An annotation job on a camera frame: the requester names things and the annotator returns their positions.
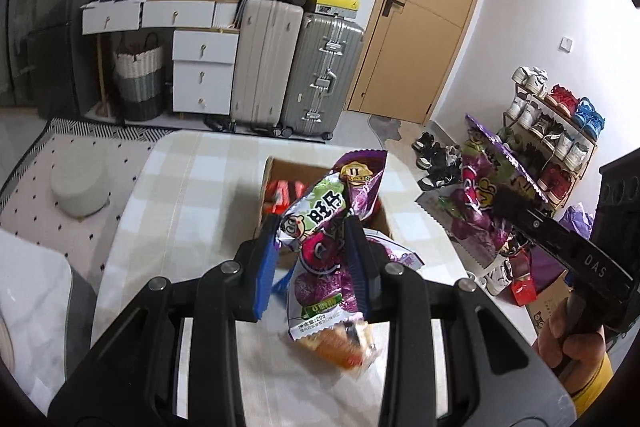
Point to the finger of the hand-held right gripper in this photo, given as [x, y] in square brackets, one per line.
[517, 207]

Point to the light switch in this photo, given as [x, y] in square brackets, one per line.
[565, 44]

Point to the round grey pouffe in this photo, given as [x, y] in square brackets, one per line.
[80, 187]

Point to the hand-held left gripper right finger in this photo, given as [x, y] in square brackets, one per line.
[357, 267]

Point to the plaid tablecloth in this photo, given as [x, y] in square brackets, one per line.
[190, 207]

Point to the printed cardboard box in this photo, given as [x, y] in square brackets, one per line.
[550, 312]

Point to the clear bread packet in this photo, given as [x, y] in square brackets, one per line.
[340, 347]

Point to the beige suitcase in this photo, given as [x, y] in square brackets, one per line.
[265, 67]

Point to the white purple snack packet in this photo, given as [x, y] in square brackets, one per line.
[395, 254]

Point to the purple wrapping paper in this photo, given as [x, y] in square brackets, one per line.
[577, 222]

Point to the rug with striped border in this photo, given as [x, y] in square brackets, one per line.
[45, 187]

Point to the pile of dark sneakers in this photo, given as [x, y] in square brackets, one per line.
[437, 157]

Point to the wooden door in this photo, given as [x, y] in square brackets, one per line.
[415, 17]

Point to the red gift bag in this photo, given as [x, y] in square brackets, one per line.
[522, 282]

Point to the white desk with drawers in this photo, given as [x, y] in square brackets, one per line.
[165, 14]

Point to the woven laundry basket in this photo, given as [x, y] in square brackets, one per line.
[140, 82]

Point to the silver suitcase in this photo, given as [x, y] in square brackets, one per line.
[320, 77]

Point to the white chair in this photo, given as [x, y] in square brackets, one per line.
[35, 307]

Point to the purple candy packet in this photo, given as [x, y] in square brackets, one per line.
[475, 187]
[325, 217]

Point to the grey refrigerator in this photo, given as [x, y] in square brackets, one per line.
[55, 7]

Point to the person's right hand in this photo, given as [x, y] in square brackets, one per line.
[565, 349]

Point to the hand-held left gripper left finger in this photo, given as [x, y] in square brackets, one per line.
[265, 267]

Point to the wooden shoe rack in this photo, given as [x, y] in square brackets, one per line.
[587, 157]

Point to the grey door mat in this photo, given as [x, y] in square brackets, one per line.
[390, 129]

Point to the group of racked shoes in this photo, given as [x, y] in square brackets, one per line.
[555, 127]

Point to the small red snack packet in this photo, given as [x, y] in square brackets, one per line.
[282, 197]

